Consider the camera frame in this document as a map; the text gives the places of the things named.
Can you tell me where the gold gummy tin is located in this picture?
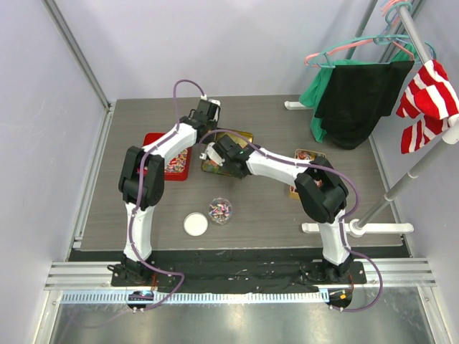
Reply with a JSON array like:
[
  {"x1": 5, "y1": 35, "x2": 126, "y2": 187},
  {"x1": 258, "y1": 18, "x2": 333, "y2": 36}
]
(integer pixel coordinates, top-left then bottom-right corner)
[{"x1": 201, "y1": 130, "x2": 254, "y2": 177}]

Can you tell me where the clear round jar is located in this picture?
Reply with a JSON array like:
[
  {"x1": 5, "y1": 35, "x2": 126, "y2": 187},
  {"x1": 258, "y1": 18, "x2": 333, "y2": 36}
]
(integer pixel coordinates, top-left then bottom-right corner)
[{"x1": 207, "y1": 197, "x2": 233, "y2": 225}]

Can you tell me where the red candy tin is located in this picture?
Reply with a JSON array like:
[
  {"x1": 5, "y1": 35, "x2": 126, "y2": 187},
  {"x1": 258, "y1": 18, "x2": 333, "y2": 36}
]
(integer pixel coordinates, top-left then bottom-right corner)
[{"x1": 143, "y1": 133, "x2": 191, "y2": 182}]

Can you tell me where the white round lid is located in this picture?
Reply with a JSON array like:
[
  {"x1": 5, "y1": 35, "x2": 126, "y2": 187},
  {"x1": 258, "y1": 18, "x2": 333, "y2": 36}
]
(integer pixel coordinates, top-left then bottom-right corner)
[{"x1": 184, "y1": 212, "x2": 208, "y2": 237}]

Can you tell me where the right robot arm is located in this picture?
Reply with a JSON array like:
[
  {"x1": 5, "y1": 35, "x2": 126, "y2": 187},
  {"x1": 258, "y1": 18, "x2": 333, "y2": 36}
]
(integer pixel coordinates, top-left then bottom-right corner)
[{"x1": 205, "y1": 135, "x2": 353, "y2": 283}]

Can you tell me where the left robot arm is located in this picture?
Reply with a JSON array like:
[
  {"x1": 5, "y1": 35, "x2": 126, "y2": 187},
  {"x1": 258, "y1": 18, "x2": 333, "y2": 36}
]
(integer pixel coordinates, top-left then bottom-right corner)
[{"x1": 113, "y1": 97, "x2": 220, "y2": 286}]

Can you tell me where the small gold lollipop tin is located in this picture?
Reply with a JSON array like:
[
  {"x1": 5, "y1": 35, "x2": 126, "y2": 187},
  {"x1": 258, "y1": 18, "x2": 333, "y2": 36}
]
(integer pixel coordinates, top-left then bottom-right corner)
[{"x1": 289, "y1": 148, "x2": 326, "y2": 200}]

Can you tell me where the green hanging garment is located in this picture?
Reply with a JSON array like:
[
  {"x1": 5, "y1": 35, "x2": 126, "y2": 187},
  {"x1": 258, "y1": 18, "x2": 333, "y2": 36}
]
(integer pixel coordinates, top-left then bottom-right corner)
[{"x1": 299, "y1": 44, "x2": 417, "y2": 143}]

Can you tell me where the black hanging cloth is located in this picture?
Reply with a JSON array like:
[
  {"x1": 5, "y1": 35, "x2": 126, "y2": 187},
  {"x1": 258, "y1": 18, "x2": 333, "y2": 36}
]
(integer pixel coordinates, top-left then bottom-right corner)
[{"x1": 316, "y1": 60, "x2": 414, "y2": 150}]

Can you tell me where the teal clothes hanger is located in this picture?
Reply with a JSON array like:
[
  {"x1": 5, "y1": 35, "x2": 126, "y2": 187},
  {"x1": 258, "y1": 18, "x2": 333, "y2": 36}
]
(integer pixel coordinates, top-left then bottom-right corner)
[{"x1": 303, "y1": 34, "x2": 421, "y2": 69}]

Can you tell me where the red white striped sock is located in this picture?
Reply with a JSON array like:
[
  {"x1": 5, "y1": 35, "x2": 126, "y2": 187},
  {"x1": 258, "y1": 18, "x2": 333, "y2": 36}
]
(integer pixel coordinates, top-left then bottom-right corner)
[{"x1": 396, "y1": 59, "x2": 458, "y2": 154}]

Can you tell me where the pink clothes hanger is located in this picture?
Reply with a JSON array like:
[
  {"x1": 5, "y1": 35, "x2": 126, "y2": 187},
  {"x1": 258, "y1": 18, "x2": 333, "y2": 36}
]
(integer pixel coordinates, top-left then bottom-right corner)
[{"x1": 303, "y1": 1, "x2": 415, "y2": 68}]

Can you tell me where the white clothes rack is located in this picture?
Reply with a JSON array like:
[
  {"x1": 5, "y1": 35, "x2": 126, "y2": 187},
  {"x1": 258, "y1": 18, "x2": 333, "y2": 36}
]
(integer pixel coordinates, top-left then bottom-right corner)
[{"x1": 284, "y1": 0, "x2": 459, "y2": 238}]

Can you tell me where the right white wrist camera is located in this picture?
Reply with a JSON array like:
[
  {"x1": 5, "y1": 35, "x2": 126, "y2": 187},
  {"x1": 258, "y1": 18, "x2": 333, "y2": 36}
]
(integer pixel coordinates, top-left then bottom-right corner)
[{"x1": 199, "y1": 143, "x2": 225, "y2": 166}]

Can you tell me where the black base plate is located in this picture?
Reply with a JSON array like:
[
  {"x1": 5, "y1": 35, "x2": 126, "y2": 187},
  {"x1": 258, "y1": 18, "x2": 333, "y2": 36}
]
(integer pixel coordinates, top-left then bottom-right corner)
[{"x1": 108, "y1": 248, "x2": 367, "y2": 294}]

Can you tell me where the aluminium frame rail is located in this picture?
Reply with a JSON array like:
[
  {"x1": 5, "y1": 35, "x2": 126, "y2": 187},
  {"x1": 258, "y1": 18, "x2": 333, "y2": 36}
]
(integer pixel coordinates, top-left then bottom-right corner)
[{"x1": 44, "y1": 258, "x2": 436, "y2": 306}]

